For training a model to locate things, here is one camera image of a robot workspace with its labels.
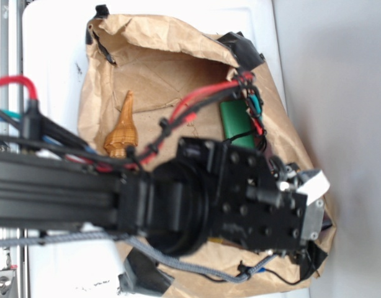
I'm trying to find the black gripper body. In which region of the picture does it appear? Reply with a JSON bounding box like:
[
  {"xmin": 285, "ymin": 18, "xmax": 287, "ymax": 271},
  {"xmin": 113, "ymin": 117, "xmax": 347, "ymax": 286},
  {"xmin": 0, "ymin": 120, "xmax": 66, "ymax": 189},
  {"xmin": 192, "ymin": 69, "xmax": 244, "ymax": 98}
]
[{"xmin": 209, "ymin": 145, "xmax": 330, "ymax": 255}]

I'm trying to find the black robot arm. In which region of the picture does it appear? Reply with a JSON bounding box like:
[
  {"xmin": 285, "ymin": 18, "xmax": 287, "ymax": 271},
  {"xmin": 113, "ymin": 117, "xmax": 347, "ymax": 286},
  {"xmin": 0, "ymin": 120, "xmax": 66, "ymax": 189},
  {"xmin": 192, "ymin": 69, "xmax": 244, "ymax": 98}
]
[{"xmin": 0, "ymin": 138, "xmax": 328, "ymax": 256}]

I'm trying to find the green rectangular block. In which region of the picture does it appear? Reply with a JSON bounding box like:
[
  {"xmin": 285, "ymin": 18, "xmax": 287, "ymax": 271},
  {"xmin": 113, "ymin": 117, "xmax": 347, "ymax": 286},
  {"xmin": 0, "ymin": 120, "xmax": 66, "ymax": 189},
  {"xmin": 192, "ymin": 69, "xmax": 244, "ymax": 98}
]
[{"xmin": 219, "ymin": 100, "xmax": 255, "ymax": 148}]

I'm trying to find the orange spiral seashell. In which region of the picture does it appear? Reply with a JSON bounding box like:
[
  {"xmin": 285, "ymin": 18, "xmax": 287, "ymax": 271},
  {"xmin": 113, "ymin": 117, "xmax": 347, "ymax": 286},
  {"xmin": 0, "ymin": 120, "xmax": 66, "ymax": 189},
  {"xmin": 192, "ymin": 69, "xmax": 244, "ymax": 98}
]
[{"xmin": 104, "ymin": 91, "xmax": 138, "ymax": 158}]

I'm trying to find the brown paper bag tray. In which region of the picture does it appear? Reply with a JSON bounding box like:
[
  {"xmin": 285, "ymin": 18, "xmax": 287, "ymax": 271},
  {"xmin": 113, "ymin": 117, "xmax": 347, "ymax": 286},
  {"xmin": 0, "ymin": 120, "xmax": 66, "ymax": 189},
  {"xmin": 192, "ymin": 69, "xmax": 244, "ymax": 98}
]
[{"xmin": 78, "ymin": 13, "xmax": 334, "ymax": 297}]

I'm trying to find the grey braided cable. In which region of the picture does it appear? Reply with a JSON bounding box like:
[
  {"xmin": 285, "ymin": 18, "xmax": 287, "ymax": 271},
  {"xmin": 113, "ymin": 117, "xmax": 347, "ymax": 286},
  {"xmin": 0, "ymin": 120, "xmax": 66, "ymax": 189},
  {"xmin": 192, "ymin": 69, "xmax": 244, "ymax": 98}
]
[{"xmin": 0, "ymin": 231, "xmax": 277, "ymax": 284}]

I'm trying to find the aluminium frame rail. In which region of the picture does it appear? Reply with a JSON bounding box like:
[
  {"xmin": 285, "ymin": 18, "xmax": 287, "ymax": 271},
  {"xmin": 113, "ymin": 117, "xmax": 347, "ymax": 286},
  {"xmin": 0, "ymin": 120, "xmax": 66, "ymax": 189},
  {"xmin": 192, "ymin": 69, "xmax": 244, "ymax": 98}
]
[{"xmin": 0, "ymin": 1, "xmax": 30, "ymax": 297}]

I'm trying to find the red and black cable bundle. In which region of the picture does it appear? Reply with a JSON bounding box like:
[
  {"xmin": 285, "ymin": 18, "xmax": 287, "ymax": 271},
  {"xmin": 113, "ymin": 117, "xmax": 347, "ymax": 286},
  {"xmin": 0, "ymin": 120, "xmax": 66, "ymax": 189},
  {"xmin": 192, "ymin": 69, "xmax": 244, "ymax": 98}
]
[{"xmin": 0, "ymin": 70, "xmax": 269, "ymax": 173}]

